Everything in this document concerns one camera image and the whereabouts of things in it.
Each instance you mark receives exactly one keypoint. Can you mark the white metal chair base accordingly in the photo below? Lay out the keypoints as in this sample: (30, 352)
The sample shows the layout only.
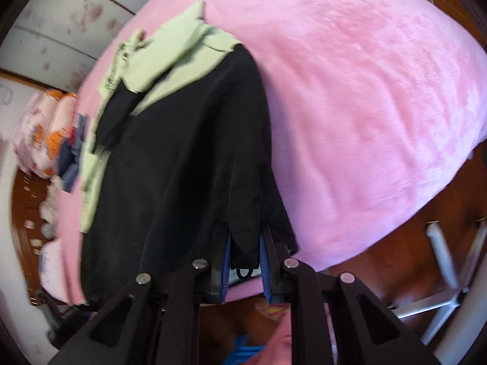
(437, 247)

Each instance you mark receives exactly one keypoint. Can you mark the floral wardrobe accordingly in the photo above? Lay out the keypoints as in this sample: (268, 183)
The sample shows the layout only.
(57, 26)

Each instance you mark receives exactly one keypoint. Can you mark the crumpled grey-white garment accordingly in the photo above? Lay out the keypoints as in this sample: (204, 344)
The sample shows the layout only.
(51, 205)

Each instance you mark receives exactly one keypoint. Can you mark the wooden headboard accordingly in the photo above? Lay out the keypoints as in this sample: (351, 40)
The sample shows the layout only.
(26, 205)

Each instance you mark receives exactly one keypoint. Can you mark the wooden drawer cabinet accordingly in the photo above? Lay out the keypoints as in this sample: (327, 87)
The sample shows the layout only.
(460, 3)

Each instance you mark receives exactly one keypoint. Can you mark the folded blue jeans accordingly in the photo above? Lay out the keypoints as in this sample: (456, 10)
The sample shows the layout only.
(78, 129)

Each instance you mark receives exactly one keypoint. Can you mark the folded navy garment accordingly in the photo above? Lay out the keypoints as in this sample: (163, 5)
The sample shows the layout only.
(65, 157)

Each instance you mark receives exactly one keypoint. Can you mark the person's pink fleece clothing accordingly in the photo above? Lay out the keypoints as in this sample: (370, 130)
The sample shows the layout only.
(277, 349)

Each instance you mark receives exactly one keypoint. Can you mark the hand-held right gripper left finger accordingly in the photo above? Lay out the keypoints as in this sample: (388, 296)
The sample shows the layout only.
(225, 273)

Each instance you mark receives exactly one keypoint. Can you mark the blue plastic thing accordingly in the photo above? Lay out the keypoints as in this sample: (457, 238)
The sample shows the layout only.
(243, 351)

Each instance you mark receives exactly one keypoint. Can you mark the folded pink cartoon quilt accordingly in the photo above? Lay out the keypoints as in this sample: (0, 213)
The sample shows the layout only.
(38, 129)

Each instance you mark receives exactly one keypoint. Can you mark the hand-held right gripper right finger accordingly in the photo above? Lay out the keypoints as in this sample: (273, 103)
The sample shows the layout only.
(267, 277)

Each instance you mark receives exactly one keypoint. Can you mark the pink blanket on bed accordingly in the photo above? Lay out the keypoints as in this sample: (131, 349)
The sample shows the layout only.
(361, 102)

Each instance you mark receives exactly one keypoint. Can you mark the green and black hooded jacket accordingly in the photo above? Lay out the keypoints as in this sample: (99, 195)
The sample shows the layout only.
(182, 159)

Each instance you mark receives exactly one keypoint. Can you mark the small pink printed pillow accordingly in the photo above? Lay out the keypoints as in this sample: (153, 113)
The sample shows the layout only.
(53, 266)

